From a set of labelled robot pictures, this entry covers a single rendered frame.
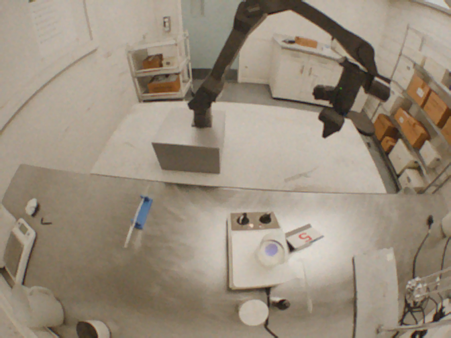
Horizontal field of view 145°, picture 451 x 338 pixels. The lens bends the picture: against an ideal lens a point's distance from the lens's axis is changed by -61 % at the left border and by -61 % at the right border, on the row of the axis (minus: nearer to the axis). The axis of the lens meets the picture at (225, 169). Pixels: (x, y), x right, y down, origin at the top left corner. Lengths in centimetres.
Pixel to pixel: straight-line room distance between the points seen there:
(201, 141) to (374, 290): 69
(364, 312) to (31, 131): 187
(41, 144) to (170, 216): 124
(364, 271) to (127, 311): 65
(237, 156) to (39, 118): 139
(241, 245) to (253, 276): 7
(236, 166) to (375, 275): 59
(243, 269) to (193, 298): 16
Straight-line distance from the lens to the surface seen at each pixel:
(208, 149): 50
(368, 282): 62
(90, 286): 60
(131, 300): 52
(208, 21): 306
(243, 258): 39
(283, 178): 60
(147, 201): 56
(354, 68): 45
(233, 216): 47
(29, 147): 150
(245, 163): 61
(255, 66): 321
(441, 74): 247
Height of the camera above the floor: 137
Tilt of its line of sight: 52 degrees down
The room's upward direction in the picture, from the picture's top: 1 degrees clockwise
